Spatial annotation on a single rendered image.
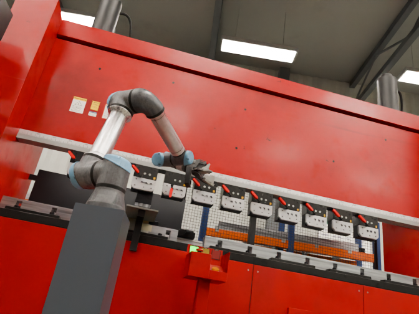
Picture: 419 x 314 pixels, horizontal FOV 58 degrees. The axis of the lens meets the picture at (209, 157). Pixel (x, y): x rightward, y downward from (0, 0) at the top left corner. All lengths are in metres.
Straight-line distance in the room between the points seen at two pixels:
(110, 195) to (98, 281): 0.31
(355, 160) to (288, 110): 0.63
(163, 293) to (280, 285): 0.70
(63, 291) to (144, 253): 0.94
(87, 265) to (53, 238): 0.92
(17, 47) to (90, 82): 0.48
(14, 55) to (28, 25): 0.24
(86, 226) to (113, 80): 1.57
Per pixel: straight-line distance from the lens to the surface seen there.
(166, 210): 3.01
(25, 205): 2.49
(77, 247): 1.41
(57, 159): 7.39
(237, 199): 2.56
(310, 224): 2.72
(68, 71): 2.85
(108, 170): 1.51
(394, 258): 3.67
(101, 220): 1.42
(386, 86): 3.75
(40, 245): 2.30
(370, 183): 3.09
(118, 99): 1.82
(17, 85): 2.57
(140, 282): 2.25
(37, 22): 2.84
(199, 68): 2.93
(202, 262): 1.98
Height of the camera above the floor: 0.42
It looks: 24 degrees up
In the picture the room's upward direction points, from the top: 9 degrees clockwise
